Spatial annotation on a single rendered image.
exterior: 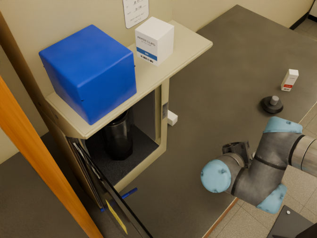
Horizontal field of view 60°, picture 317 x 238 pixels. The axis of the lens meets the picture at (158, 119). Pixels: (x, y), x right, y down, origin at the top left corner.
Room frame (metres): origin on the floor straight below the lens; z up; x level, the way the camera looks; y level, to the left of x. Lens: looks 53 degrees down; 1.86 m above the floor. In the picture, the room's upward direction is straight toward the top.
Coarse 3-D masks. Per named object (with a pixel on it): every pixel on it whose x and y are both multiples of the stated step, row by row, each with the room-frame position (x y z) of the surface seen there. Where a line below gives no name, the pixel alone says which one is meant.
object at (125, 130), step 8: (128, 112) 0.48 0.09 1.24; (112, 120) 0.46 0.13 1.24; (120, 120) 0.46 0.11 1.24; (128, 120) 0.50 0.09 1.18; (104, 128) 0.46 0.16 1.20; (112, 128) 0.45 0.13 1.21; (120, 128) 0.46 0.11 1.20; (128, 128) 0.49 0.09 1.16; (104, 136) 0.46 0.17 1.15; (112, 136) 0.45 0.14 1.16; (120, 136) 0.46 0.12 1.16; (128, 136) 0.48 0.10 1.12; (112, 144) 0.45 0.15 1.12; (120, 144) 0.46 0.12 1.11; (128, 144) 0.47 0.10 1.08; (112, 152) 0.45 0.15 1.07; (120, 152) 0.45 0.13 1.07
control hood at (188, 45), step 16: (176, 32) 0.49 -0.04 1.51; (192, 32) 0.49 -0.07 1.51; (128, 48) 0.43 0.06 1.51; (176, 48) 0.43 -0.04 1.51; (192, 48) 0.43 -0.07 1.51; (208, 48) 0.44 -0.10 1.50; (144, 64) 0.39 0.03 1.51; (160, 64) 0.39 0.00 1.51; (176, 64) 0.39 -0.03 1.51; (144, 80) 0.35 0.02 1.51; (160, 80) 0.35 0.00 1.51; (48, 96) 0.31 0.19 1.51; (64, 112) 0.27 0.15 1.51; (112, 112) 0.27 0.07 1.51; (64, 128) 0.29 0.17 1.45; (80, 128) 0.24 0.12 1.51; (96, 128) 0.24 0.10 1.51
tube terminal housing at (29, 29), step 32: (0, 0) 0.31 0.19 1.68; (32, 0) 0.34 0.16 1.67; (64, 0) 0.37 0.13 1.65; (96, 0) 0.41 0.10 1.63; (160, 0) 0.51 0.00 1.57; (0, 32) 0.35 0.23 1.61; (32, 32) 0.33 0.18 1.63; (64, 32) 0.36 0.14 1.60; (128, 32) 0.45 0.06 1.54; (32, 64) 0.31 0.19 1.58; (32, 96) 0.37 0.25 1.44; (160, 96) 0.55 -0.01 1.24; (160, 128) 0.55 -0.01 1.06
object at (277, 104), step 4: (268, 96) 0.78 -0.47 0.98; (272, 96) 0.75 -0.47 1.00; (276, 96) 0.75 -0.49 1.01; (264, 100) 0.76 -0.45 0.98; (268, 100) 0.76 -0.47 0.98; (272, 100) 0.74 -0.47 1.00; (276, 100) 0.73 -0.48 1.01; (280, 100) 0.76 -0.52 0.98; (264, 104) 0.74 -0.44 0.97; (268, 104) 0.73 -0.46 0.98; (272, 104) 0.73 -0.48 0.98; (276, 104) 0.73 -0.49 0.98; (280, 104) 0.73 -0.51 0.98; (264, 108) 0.72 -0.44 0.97; (268, 108) 0.72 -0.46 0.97; (272, 108) 0.71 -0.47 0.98; (276, 108) 0.71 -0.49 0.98; (280, 108) 0.72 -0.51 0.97; (268, 112) 0.71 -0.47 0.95; (272, 112) 0.70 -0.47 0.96; (276, 112) 0.70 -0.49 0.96
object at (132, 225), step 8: (80, 152) 0.27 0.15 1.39; (88, 160) 0.25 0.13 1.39; (88, 168) 0.25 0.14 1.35; (96, 176) 0.22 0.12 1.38; (96, 184) 0.25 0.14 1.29; (104, 184) 0.20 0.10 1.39; (96, 192) 0.28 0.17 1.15; (104, 192) 0.21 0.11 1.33; (112, 192) 0.19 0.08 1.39; (104, 200) 0.24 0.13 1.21; (112, 200) 0.18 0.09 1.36; (120, 200) 0.17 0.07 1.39; (104, 208) 0.28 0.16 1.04; (112, 208) 0.20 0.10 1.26; (120, 208) 0.16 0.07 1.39; (112, 216) 0.23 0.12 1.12; (120, 216) 0.17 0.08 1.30; (128, 216) 0.15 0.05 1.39; (128, 224) 0.15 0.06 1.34; (136, 224) 0.13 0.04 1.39; (120, 232) 0.22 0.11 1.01; (128, 232) 0.16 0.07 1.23; (136, 232) 0.13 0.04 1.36; (144, 232) 0.12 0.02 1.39
